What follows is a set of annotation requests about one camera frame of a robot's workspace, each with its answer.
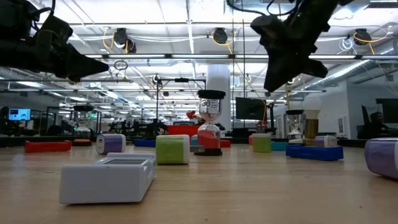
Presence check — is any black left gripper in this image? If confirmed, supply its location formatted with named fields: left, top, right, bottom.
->
left=0, top=29, right=110, bottom=83

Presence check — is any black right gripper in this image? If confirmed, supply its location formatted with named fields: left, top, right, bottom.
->
left=263, top=18, right=330, bottom=93

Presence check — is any white sand hourglass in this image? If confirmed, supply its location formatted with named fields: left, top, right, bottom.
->
left=285, top=109, right=306, bottom=145

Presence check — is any green white USB charger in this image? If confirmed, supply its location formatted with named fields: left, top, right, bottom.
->
left=251, top=133, right=272, bottom=153
left=155, top=134, right=191, bottom=166

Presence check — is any teal digital clock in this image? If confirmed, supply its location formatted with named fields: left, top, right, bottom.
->
left=271, top=141, right=289, bottom=152

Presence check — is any purple white USB charger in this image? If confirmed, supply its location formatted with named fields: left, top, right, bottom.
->
left=313, top=134, right=338, bottom=148
left=95, top=133, right=127, bottom=156
left=364, top=138, right=398, bottom=180

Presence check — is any red sand hourglass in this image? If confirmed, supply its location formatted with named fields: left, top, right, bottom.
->
left=193, top=89, right=227, bottom=157

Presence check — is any light blue USB charger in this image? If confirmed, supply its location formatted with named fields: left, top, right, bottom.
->
left=190, top=134, right=206, bottom=154

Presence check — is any thin black pole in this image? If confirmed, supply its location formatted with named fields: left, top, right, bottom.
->
left=231, top=17, right=235, bottom=129
left=242, top=18, right=246, bottom=128

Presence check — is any orange sand hourglass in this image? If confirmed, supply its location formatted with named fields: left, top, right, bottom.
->
left=72, top=105, right=94, bottom=147

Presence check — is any brass lamp with white bulb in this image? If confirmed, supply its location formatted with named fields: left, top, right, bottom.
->
left=302, top=93, right=323, bottom=147

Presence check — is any white building column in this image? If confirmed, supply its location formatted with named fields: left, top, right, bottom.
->
left=206, top=64, right=233, bottom=131

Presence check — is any long ceiling light strip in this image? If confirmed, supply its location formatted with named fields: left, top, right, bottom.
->
left=83, top=53, right=398, bottom=60

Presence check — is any monitor with blue screen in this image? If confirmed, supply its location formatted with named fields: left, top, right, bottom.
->
left=8, top=108, right=32, bottom=121

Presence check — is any red plastic basket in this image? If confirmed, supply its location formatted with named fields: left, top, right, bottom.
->
left=167, top=124, right=200, bottom=137

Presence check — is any person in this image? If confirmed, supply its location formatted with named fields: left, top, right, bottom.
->
left=356, top=111, right=390, bottom=140

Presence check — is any white label card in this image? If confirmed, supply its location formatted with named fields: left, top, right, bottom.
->
left=58, top=151, right=157, bottom=205

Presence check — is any dark desk monitor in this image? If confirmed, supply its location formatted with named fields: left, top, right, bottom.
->
left=375, top=98, right=398, bottom=124

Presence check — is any yellow cable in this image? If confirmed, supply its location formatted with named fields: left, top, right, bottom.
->
left=284, top=81, right=293, bottom=111

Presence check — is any black wall monitor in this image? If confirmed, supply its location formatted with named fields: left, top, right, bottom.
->
left=235, top=96, right=268, bottom=121

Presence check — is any black ceiling cable reel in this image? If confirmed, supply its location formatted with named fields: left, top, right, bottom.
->
left=353, top=27, right=373, bottom=46
left=112, top=27, right=137, bottom=54
left=211, top=27, right=229, bottom=45

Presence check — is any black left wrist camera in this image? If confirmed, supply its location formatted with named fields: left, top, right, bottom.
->
left=34, top=14, right=74, bottom=60

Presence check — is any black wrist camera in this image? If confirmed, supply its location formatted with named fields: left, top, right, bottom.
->
left=250, top=14, right=282, bottom=43
left=34, top=14, right=74, bottom=60

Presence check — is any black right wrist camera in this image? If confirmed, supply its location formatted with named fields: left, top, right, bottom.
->
left=250, top=14, right=282, bottom=43

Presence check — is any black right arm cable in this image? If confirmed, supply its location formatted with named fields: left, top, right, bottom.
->
left=226, top=0, right=304, bottom=17

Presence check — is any white wall picture frame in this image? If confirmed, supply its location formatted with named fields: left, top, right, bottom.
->
left=337, top=115, right=346, bottom=135

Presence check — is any black metal stand frame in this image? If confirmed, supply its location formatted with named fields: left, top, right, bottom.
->
left=155, top=76, right=208, bottom=138

